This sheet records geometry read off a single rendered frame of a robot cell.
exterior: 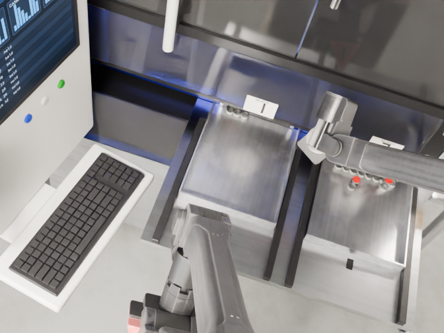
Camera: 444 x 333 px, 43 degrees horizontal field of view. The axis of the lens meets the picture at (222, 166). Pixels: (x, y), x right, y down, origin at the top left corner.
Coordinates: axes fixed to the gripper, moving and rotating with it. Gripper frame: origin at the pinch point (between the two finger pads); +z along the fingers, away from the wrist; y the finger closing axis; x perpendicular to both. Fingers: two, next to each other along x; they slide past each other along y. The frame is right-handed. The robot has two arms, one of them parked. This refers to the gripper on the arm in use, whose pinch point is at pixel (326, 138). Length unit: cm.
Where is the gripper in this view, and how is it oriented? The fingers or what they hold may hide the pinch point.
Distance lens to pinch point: 134.7
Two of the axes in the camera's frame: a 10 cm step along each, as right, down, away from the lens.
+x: 6.4, 7.6, -1.1
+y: -7.3, 6.5, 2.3
